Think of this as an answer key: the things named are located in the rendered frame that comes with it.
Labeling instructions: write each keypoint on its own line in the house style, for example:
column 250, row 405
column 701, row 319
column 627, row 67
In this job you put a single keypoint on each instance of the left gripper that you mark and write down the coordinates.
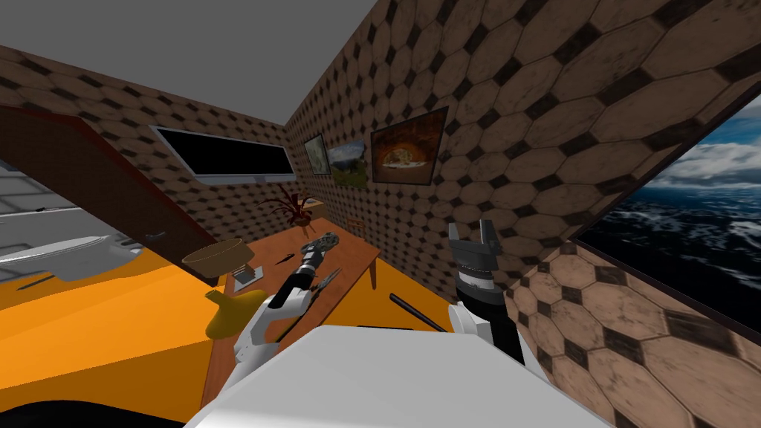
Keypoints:
column 321, row 244

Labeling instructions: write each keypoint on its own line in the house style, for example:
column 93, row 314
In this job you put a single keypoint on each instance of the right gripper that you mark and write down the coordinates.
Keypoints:
column 478, row 257

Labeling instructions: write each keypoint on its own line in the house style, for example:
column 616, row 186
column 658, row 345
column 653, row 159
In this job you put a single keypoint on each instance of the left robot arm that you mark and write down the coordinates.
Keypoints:
column 267, row 327

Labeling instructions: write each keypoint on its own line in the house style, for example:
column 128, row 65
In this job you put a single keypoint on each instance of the brown wooden table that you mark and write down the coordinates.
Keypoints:
column 351, row 261

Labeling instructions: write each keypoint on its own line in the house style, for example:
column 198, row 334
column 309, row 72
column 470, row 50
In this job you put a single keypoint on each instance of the small wooden cabinet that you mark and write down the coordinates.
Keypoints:
column 316, row 209

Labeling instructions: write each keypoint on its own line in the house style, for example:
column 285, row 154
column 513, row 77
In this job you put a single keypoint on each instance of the small black pen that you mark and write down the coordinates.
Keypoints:
column 285, row 259

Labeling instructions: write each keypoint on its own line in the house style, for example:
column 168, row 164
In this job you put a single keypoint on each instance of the red potted plant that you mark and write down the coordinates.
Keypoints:
column 294, row 208

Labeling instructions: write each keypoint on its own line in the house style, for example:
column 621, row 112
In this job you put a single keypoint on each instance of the grey square plate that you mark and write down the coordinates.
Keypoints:
column 248, row 279

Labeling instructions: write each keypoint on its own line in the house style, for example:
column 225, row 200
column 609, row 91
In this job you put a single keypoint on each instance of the landscape picture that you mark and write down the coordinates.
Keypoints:
column 348, row 164

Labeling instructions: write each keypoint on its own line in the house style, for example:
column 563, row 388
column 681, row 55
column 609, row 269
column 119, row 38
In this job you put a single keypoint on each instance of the small green framed picture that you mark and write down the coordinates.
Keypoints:
column 317, row 154

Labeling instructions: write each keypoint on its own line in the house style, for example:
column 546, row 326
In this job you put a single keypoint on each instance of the black rod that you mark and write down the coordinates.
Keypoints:
column 416, row 312

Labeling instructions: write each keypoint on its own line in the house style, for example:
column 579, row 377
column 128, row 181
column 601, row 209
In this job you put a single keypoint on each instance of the orange cave framed picture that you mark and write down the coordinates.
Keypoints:
column 407, row 148

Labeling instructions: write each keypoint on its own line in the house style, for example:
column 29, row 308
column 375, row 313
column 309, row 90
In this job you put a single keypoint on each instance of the tan bowl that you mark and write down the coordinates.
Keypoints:
column 217, row 257

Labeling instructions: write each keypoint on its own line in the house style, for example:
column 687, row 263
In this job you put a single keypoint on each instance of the yellow vase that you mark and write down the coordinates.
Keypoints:
column 235, row 315

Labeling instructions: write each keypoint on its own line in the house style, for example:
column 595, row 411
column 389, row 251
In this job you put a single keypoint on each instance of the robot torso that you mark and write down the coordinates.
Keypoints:
column 392, row 386

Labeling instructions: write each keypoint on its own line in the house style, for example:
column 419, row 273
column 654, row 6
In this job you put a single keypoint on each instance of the large sea and sky picture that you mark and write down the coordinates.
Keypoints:
column 695, row 238

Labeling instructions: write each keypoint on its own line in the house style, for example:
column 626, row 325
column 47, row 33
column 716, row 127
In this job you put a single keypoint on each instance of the dark brown door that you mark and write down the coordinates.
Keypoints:
column 89, row 178

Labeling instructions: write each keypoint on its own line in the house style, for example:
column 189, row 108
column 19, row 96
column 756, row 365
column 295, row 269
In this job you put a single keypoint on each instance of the black wall television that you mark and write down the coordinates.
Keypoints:
column 226, row 156

